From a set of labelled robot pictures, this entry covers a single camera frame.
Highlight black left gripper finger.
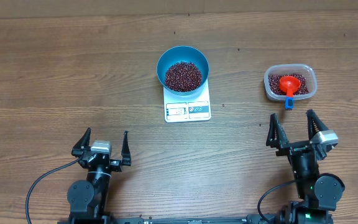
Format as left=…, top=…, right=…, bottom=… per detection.
left=71, top=128, right=91, bottom=156
left=121, top=131, right=132, bottom=166

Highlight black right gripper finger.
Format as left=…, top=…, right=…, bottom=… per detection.
left=266, top=113, right=289, bottom=148
left=306, top=109, right=329, bottom=140

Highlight red measuring scoop blue handle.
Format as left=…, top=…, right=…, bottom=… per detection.
left=279, top=76, right=301, bottom=110

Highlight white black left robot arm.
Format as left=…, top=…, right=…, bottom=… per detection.
left=66, top=128, right=132, bottom=223

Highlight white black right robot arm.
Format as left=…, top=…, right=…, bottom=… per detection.
left=257, top=110, right=346, bottom=223

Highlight white digital kitchen scale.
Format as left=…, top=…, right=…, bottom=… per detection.
left=163, top=81, right=211, bottom=123

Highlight teal plastic bowl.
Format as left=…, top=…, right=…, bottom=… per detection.
left=157, top=45, right=210, bottom=95

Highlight clear plastic food container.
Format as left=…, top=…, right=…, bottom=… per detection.
left=264, top=63, right=318, bottom=101

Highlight red adzuki beans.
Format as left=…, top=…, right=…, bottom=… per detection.
left=164, top=62, right=309, bottom=95

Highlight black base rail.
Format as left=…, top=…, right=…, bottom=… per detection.
left=57, top=214, right=334, bottom=224

